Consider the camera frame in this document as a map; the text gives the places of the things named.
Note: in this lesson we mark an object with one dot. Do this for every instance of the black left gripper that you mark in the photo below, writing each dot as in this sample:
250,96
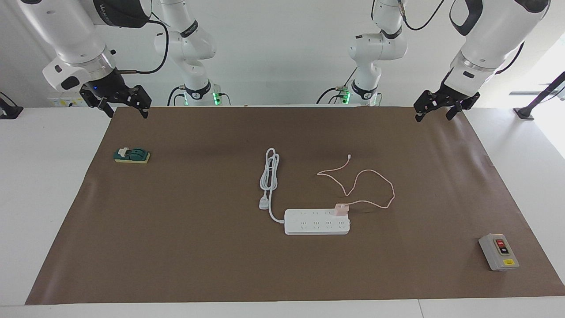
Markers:
450,96

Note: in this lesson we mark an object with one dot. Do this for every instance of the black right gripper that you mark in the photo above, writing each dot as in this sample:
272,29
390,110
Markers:
108,89

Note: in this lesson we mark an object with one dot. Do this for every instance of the pink charger adapter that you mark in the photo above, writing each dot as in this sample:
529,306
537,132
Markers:
341,210

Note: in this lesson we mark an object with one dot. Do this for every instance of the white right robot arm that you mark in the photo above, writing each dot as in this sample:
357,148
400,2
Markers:
75,39

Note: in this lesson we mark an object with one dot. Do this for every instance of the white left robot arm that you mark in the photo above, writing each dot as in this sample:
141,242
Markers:
494,39

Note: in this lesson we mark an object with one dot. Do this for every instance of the white power strip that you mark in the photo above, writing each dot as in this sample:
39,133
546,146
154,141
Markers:
313,224

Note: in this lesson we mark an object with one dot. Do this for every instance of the brown table mat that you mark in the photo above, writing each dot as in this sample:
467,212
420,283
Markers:
176,243

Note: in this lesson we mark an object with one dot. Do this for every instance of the green knife switch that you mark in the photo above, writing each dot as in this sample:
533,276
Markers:
132,155

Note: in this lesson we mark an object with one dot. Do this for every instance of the white wall outlet box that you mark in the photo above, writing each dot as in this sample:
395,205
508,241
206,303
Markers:
66,102

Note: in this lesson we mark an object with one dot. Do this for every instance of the black camera stand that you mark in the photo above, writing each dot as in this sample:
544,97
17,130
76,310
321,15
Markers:
525,112
11,112

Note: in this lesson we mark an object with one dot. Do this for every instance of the grey on-off switch box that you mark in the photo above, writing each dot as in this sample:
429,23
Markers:
499,251

